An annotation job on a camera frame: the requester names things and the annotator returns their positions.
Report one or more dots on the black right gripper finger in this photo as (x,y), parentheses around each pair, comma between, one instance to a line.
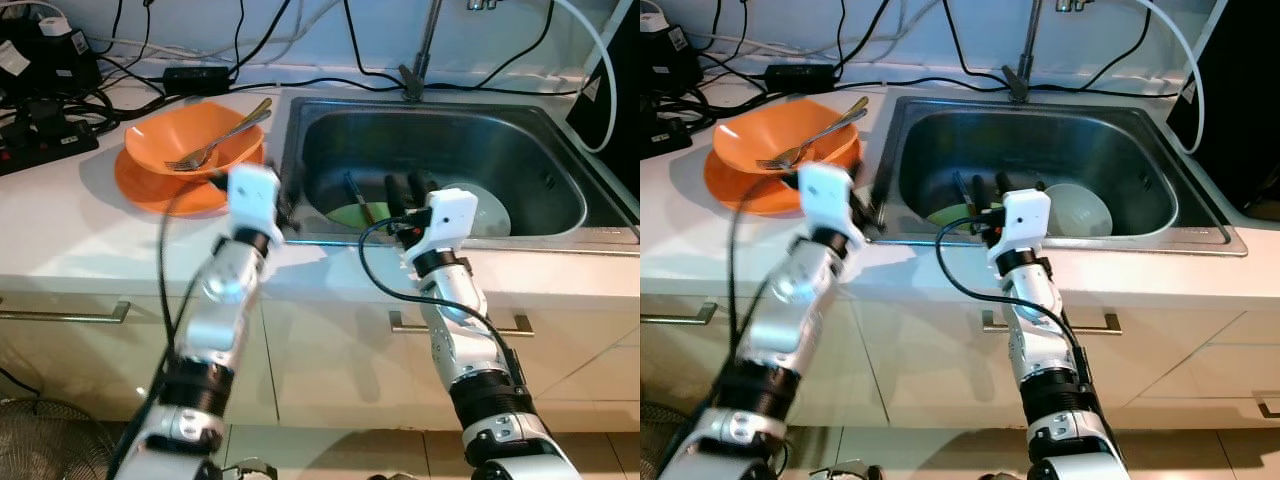
(420,190)
(396,195)
(983,194)
(1006,188)

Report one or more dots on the silver metal fork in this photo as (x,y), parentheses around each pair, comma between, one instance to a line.
(215,142)
(815,138)

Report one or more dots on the orange plastic bowl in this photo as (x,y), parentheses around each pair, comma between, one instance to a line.
(765,130)
(180,130)

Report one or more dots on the orange plastic plate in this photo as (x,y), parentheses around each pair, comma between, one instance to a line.
(735,193)
(150,195)

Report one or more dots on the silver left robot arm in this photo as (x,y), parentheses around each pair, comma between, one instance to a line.
(225,300)
(795,310)

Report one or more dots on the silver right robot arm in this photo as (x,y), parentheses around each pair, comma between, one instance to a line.
(1040,320)
(455,310)

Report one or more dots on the cream kitchen base cabinet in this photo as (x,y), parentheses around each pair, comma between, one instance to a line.
(920,370)
(330,370)

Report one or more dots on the green plate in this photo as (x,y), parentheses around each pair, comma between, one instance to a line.
(350,215)
(945,217)

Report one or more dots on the pale green bowl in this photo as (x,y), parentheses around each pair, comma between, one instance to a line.
(1085,212)
(490,212)

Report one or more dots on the grey metal faucet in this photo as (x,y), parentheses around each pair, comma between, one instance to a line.
(420,60)
(1025,60)

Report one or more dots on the black power adapter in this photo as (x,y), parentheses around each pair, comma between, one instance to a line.
(195,80)
(800,78)

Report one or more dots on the black power strip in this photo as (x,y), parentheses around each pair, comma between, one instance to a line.
(665,135)
(45,150)

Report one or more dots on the black charger box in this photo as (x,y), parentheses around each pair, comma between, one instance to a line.
(665,55)
(45,60)

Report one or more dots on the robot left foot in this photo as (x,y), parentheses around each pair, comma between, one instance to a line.
(840,472)
(250,470)

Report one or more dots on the grey floor fan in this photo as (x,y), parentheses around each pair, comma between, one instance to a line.
(660,445)
(50,445)

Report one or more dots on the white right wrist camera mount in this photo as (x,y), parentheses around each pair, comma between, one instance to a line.
(1025,215)
(450,215)

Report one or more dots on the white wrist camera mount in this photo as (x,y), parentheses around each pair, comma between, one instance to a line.
(1025,215)
(450,215)
(825,195)
(255,195)

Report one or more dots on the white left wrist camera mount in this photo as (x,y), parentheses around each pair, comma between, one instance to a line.
(255,195)
(825,195)

